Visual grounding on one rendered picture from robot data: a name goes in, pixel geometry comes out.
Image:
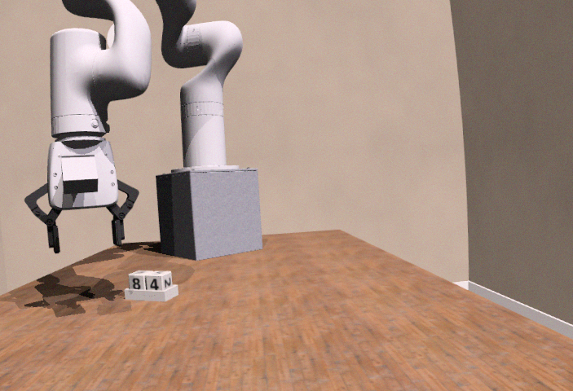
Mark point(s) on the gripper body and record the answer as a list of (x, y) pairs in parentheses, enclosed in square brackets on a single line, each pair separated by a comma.
[(107, 194)]

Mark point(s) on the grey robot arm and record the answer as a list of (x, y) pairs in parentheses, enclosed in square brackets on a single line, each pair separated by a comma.
[(85, 78)]

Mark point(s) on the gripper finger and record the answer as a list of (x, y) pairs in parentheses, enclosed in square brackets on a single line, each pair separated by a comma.
[(49, 220), (119, 213)]

